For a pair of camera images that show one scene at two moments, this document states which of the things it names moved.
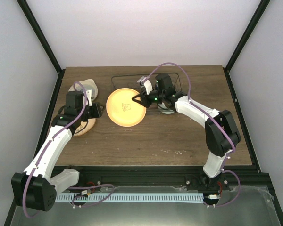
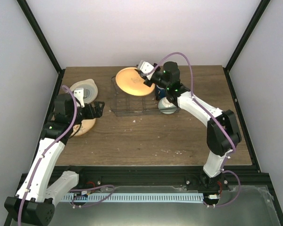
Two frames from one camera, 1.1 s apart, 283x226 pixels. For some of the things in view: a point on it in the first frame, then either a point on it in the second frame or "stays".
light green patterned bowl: (164, 109) stays
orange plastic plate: (123, 110) to (129, 81)
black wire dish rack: (133, 82) to (123, 105)
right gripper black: (144, 100) to (146, 82)
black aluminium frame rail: (235, 177) stays
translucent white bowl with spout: (87, 84) stays
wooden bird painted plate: (85, 127) stays
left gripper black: (97, 112) stays
